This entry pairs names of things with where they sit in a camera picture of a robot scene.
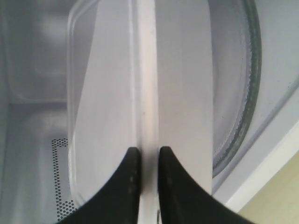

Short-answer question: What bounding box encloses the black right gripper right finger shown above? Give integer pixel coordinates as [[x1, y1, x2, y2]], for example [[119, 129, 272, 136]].
[[158, 147, 241, 224]]

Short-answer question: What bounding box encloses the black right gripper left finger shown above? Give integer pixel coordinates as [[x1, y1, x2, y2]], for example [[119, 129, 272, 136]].
[[60, 147, 141, 224]]

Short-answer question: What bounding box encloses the clear plastic food container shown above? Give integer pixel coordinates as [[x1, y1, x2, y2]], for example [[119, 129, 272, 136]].
[[67, 0, 214, 224]]

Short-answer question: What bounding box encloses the white microwave oven body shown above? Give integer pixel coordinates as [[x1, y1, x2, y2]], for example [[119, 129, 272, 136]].
[[0, 0, 299, 224]]

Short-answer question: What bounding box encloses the glass turntable plate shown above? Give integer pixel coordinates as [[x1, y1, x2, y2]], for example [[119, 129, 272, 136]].
[[209, 0, 262, 176]]

